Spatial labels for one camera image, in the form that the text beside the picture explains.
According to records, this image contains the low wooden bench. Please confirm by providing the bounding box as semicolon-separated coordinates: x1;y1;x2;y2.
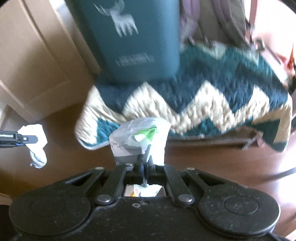
166;127;263;150

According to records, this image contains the white tissue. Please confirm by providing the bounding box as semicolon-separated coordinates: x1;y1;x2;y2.
18;124;48;169

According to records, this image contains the beige wooden door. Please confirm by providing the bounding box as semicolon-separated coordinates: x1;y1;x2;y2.
1;1;99;123

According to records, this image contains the teal white zigzag quilt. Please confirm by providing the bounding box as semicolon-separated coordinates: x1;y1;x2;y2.
75;43;292;152

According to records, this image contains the teal deer trash bin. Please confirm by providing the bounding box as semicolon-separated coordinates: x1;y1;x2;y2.
66;0;180;83

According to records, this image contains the white green snack wrapper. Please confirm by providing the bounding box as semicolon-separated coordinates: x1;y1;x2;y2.
109;117;171;166

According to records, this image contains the purple grey backpack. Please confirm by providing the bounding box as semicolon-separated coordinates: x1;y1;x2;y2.
179;0;265;51

